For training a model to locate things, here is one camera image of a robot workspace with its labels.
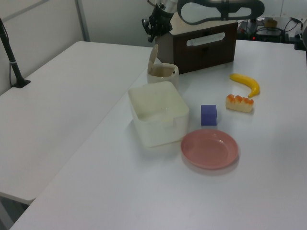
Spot dark brown drawer box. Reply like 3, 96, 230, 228
157, 22, 238, 75

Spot beige trash can with lid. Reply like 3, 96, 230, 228
146, 44, 180, 93

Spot purple cube block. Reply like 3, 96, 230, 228
200, 104, 218, 127

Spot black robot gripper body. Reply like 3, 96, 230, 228
147, 4, 174, 39

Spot small brown cardboard box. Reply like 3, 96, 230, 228
263, 18, 278, 28

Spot toy bread with orange topping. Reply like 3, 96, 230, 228
225, 94, 255, 113

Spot pink round plate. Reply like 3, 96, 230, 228
180, 128, 240, 170

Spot white square plastic storage box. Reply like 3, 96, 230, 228
127, 80, 190, 148

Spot black camera stand pole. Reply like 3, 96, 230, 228
0, 18, 31, 89

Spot black electronics box red light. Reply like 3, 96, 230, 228
239, 19, 284, 42

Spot yellow toy banana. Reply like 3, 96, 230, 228
229, 73, 261, 98

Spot black clamp mount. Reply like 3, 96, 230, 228
293, 16, 307, 51

